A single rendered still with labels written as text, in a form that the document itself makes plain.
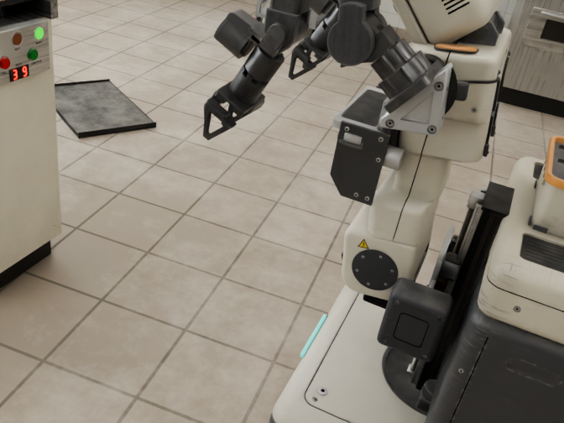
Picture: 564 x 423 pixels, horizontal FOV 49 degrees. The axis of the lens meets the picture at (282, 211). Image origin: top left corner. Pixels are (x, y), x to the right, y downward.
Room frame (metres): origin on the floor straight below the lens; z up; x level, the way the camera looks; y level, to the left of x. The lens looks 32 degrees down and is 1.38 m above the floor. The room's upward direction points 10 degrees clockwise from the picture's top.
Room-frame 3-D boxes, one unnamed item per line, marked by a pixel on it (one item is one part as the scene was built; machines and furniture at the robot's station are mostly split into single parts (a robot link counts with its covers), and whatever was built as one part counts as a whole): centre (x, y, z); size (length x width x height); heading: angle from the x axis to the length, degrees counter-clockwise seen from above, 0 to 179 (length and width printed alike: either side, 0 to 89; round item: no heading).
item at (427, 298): (1.14, -0.28, 0.55); 0.28 x 0.27 x 0.25; 162
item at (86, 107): (2.93, 1.05, 0.02); 0.60 x 0.40 x 0.03; 41
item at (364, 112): (1.23, -0.18, 0.87); 0.28 x 0.16 x 0.22; 162
